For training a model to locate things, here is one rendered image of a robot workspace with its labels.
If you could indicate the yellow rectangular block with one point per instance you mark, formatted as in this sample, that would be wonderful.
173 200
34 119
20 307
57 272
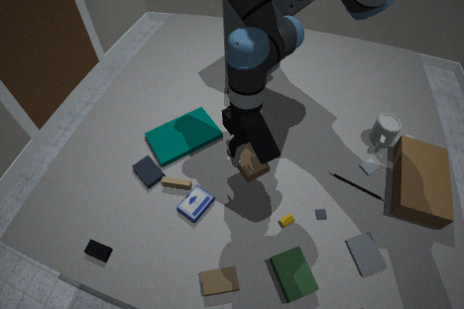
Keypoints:
286 220

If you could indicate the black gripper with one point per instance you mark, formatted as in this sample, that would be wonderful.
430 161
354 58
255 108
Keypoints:
230 118

